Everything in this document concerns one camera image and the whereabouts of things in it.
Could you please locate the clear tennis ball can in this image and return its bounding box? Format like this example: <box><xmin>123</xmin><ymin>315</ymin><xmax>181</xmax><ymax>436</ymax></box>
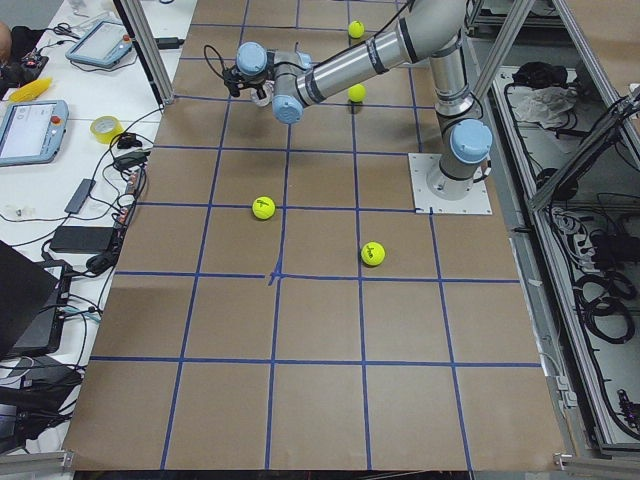
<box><xmin>250</xmin><ymin>81</ymin><xmax>274</xmax><ymax>108</ymax></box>

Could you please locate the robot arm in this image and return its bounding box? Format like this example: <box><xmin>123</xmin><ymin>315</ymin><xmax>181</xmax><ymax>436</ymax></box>
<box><xmin>221</xmin><ymin>1</ymin><xmax>493</xmax><ymax>201</ymax></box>

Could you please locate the teach pendant far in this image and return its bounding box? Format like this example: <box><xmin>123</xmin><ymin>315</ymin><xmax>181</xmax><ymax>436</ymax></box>
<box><xmin>65</xmin><ymin>20</ymin><xmax>133</xmax><ymax>69</ymax></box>

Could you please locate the black laptop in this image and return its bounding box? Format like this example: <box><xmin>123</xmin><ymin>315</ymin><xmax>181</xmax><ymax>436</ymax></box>
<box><xmin>1</xmin><ymin>243</ymin><xmax>71</xmax><ymax>360</ymax></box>

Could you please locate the black power brick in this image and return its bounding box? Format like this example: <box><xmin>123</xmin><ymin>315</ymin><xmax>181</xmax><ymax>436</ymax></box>
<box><xmin>155</xmin><ymin>37</ymin><xmax>184</xmax><ymax>50</ymax></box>

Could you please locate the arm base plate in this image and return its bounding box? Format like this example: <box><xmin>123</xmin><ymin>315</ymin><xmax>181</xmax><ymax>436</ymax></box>
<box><xmin>408</xmin><ymin>153</ymin><xmax>492</xmax><ymax>215</ymax></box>

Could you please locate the black power adapter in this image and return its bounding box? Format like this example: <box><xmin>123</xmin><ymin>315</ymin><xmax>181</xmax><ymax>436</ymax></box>
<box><xmin>50</xmin><ymin>226</ymin><xmax>114</xmax><ymax>254</ymax></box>

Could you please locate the tennis ball centre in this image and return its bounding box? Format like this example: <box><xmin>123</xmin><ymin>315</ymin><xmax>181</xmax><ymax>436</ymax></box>
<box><xmin>347</xmin><ymin>83</ymin><xmax>367</xmax><ymax>104</ymax></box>

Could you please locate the tennis ball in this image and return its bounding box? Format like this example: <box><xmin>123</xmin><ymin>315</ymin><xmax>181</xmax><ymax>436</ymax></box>
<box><xmin>360</xmin><ymin>241</ymin><xmax>386</xmax><ymax>267</ymax></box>
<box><xmin>252</xmin><ymin>196</ymin><xmax>276</xmax><ymax>220</ymax></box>
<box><xmin>348</xmin><ymin>20</ymin><xmax>366</xmax><ymax>39</ymax></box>
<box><xmin>347</xmin><ymin>83</ymin><xmax>367</xmax><ymax>104</ymax></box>

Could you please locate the grey usb hub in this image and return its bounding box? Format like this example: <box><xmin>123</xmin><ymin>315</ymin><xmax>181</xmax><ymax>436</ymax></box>
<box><xmin>64</xmin><ymin>178</ymin><xmax>95</xmax><ymax>214</ymax></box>

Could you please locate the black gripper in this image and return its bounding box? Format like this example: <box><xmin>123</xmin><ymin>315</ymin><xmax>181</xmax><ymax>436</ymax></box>
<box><xmin>222</xmin><ymin>67</ymin><xmax>267</xmax><ymax>99</ymax></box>

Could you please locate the tennis ball right side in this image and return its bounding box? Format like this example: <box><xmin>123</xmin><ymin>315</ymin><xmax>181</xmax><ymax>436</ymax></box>
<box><xmin>348</xmin><ymin>20</ymin><xmax>366</xmax><ymax>39</ymax></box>

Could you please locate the teach pendant near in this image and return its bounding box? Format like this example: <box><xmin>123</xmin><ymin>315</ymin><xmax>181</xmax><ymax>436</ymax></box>
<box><xmin>1</xmin><ymin>100</ymin><xmax>69</xmax><ymax>167</ymax></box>

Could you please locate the white crumpled cloth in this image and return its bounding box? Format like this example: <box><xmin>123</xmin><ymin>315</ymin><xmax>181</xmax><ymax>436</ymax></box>
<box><xmin>514</xmin><ymin>86</ymin><xmax>577</xmax><ymax>129</ymax></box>

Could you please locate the teach pendant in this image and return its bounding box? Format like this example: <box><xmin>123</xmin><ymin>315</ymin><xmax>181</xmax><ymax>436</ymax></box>
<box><xmin>65</xmin><ymin>20</ymin><xmax>133</xmax><ymax>69</ymax></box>
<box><xmin>1</xmin><ymin>100</ymin><xmax>69</xmax><ymax>167</ymax></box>

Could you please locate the aluminium frame post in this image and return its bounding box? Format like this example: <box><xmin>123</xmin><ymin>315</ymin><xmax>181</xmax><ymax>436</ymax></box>
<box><xmin>113</xmin><ymin>0</ymin><xmax>174</xmax><ymax>107</ymax></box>

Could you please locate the tennis ball far left side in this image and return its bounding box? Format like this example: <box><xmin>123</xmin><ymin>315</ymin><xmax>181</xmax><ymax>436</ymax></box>
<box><xmin>360</xmin><ymin>241</ymin><xmax>386</xmax><ymax>267</ymax></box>

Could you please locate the yellow tape roll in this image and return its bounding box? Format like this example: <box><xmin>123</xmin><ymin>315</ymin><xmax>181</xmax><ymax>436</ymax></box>
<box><xmin>90</xmin><ymin>115</ymin><xmax>124</xmax><ymax>145</ymax></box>

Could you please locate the person at desk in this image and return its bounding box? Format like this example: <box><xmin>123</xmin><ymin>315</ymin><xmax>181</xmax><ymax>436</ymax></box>
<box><xmin>0</xmin><ymin>22</ymin><xmax>12</xmax><ymax>64</ymax></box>

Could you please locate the tennis ball near left side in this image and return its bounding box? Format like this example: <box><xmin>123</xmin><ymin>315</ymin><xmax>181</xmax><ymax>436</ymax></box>
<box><xmin>252</xmin><ymin>196</ymin><xmax>276</xmax><ymax>220</ymax></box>

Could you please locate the yellow corn toy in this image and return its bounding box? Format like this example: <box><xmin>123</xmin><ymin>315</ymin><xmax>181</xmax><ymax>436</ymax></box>
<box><xmin>8</xmin><ymin>77</ymin><xmax>53</xmax><ymax>103</ymax></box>

